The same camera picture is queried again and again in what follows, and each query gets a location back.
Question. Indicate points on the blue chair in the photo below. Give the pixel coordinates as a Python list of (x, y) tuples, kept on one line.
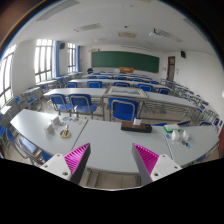
[(60, 104), (82, 104), (123, 109)]

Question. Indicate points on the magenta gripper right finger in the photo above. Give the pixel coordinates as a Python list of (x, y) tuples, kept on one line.
[(152, 166)]

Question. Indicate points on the white box on desk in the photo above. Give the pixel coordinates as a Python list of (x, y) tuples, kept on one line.
[(49, 129)]

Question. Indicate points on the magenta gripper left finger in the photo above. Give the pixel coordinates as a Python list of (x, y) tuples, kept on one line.
[(69, 166)]

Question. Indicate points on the brown door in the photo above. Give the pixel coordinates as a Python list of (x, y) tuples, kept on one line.
[(171, 68)]

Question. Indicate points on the white ceiling projector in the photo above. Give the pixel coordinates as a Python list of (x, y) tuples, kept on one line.
[(154, 34)]

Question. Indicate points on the blue chair far left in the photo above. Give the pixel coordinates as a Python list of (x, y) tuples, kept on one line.
[(60, 104)]

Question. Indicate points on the green chalkboard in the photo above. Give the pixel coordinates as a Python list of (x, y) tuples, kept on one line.
[(116, 59)]

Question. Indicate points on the framed board on desk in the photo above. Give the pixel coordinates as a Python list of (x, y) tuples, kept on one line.
[(125, 92)]

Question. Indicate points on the large left window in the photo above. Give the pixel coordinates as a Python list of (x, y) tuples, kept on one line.
[(43, 60)]

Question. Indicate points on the black wall speaker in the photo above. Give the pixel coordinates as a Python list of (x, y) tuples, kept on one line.
[(183, 54)]

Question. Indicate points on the green white box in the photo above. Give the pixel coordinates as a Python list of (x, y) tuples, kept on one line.
[(171, 127)]

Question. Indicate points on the white charger plug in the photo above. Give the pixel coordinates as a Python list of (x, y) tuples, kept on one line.
[(137, 121)]

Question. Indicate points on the blue chair front centre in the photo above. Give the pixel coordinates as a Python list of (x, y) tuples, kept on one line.
[(123, 109)]

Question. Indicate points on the blue chair front left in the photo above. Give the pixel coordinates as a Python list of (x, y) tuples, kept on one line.
[(82, 104)]

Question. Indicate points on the black power strip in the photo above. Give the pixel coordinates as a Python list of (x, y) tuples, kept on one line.
[(129, 126)]

